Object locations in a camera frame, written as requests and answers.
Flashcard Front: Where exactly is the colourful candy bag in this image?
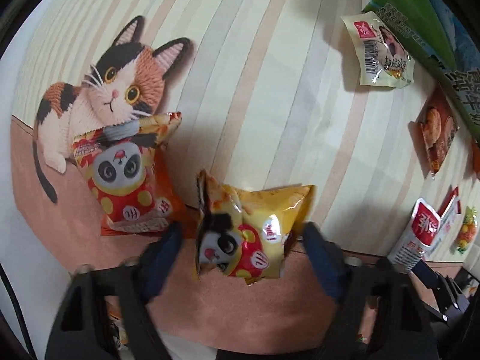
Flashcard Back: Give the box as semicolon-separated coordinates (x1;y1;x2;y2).
455;206;479;254

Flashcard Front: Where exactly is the red white jerky pack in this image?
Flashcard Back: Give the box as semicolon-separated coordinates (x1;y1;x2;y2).
387;198;441;272

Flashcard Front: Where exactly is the long red white pack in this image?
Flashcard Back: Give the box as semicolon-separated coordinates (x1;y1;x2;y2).
426;187;461;258

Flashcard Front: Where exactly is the orange panda snack bag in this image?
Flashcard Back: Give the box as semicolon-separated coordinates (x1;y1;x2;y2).
72;112;186;236

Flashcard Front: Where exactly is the yellow panda snack bag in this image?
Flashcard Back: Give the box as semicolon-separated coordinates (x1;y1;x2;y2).
195;170;316;285

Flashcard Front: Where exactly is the brown cookie packet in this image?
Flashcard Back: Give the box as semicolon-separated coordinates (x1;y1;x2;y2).
417;85;458;176

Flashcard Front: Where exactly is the small pale snack packet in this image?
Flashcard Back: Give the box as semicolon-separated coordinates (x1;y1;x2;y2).
342;11;415;88

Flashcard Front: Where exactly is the small red green wrapper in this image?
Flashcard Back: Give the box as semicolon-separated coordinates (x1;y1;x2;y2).
355;333;368;345

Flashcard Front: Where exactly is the striped cat table mat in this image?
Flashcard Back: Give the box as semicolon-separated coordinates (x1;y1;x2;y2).
1;0;479;341

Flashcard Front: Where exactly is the open cardboard box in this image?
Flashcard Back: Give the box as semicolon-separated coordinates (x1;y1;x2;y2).
362;0;479;141

